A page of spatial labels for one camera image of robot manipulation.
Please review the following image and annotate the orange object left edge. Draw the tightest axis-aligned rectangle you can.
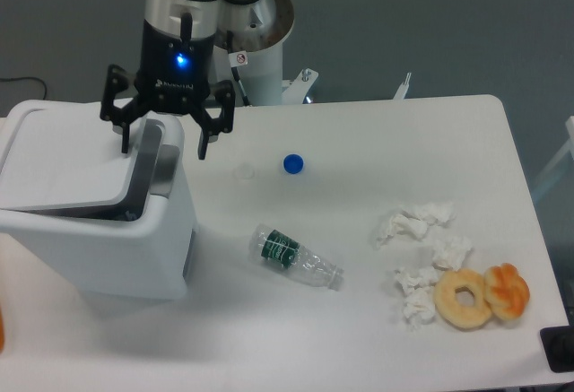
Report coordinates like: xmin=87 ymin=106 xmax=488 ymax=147
xmin=0 ymin=303 xmax=6 ymax=354

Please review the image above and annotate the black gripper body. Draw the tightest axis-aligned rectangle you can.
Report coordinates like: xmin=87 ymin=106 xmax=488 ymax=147
xmin=134 ymin=22 xmax=215 ymax=117

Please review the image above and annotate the crumpled white tissue lower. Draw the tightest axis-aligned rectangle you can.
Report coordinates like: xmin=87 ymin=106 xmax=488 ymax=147
xmin=394 ymin=266 xmax=439 ymax=331

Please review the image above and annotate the white trash can body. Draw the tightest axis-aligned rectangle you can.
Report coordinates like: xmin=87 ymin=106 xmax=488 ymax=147
xmin=1 ymin=113 xmax=197 ymax=300

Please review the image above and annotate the white bottle cap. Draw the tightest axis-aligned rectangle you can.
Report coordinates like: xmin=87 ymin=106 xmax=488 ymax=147
xmin=233 ymin=163 xmax=256 ymax=180

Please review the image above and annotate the ring donut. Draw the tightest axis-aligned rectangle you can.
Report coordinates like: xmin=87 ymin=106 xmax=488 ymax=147
xmin=433 ymin=268 xmax=492 ymax=330

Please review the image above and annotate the crumpled white tissue upper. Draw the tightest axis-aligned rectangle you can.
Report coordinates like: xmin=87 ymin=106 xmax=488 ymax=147
xmin=373 ymin=202 xmax=456 ymax=249

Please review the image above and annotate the crumpled white tissue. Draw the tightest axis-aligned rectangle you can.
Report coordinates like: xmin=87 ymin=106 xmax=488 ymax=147
xmin=373 ymin=202 xmax=456 ymax=249
xmin=432 ymin=236 xmax=473 ymax=271
xmin=394 ymin=266 xmax=439 ymax=331

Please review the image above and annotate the black floor cable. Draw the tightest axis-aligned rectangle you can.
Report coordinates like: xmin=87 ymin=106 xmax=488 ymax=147
xmin=0 ymin=75 xmax=48 ymax=99

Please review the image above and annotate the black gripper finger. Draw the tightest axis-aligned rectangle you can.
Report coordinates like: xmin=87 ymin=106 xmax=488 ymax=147
xmin=188 ymin=80 xmax=235 ymax=160
xmin=99 ymin=64 xmax=149 ymax=154

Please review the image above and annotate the black device table corner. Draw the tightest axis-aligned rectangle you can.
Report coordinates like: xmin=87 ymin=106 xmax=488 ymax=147
xmin=540 ymin=326 xmax=573 ymax=373

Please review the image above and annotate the white pedestal base bracket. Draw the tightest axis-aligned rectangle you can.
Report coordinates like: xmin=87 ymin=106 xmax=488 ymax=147
xmin=232 ymin=67 xmax=320 ymax=107

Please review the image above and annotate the clear plastic bottle green label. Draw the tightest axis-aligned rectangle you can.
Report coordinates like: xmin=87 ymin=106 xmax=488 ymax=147
xmin=248 ymin=223 xmax=344 ymax=291

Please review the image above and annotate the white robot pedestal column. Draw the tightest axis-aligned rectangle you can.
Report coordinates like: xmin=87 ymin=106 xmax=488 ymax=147
xmin=213 ymin=0 xmax=294 ymax=106

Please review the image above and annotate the crumpled white tissue middle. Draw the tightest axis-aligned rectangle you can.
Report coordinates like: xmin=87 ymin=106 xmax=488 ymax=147
xmin=432 ymin=236 xmax=473 ymax=271

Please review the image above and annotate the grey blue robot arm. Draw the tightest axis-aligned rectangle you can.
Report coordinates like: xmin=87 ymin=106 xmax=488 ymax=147
xmin=100 ymin=0 xmax=258 ymax=159

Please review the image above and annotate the blue bottle cap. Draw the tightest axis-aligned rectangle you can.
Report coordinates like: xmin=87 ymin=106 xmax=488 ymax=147
xmin=283 ymin=153 xmax=305 ymax=175

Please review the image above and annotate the white trash can lid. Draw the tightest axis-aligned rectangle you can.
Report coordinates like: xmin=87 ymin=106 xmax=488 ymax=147
xmin=1 ymin=100 xmax=162 ymax=221

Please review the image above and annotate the orange twisted bread roll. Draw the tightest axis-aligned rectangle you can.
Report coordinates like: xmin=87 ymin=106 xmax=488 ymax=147
xmin=483 ymin=263 xmax=530 ymax=321

